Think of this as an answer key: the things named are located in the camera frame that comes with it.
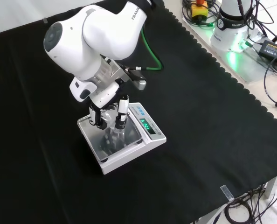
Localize black base cables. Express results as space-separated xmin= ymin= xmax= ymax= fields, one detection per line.
xmin=236 ymin=0 xmax=276 ymax=39

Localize black adapter cord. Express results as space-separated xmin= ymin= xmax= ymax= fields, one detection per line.
xmin=263 ymin=56 xmax=277 ymax=108

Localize black stop button cables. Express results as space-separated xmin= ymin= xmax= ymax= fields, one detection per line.
xmin=181 ymin=0 xmax=218 ymax=29

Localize pale base board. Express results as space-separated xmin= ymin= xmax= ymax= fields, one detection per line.
xmin=181 ymin=9 xmax=277 ymax=83

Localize black power adapter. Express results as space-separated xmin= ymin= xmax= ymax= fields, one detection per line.
xmin=258 ymin=40 xmax=277 ymax=63

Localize clear tape strip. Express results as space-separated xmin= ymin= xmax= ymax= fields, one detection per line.
xmin=219 ymin=185 xmax=235 ymax=202

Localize black bench cloth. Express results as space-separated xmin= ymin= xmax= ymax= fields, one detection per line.
xmin=0 ymin=0 xmax=277 ymax=224

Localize black floor cable bundle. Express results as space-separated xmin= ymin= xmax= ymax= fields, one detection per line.
xmin=223 ymin=183 xmax=277 ymax=224

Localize green cable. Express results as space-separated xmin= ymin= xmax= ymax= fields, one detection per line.
xmin=128 ymin=25 xmax=164 ymax=71

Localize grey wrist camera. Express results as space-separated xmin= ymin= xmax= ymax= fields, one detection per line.
xmin=128 ymin=69 xmax=147 ymax=91

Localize white electronic balance steel pan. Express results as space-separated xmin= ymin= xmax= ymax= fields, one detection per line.
xmin=76 ymin=102 xmax=167 ymax=175

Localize yellow stop button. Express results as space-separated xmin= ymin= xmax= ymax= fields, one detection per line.
xmin=191 ymin=0 xmax=209 ymax=18

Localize small clear glass beaker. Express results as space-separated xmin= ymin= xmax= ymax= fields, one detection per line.
xmin=101 ymin=107 xmax=126 ymax=140

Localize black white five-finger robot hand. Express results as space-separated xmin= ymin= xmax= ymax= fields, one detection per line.
xmin=88 ymin=81 xmax=130 ymax=131

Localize white table leg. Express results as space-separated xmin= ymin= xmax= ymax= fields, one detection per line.
xmin=266 ymin=174 xmax=277 ymax=199
xmin=198 ymin=204 xmax=226 ymax=224

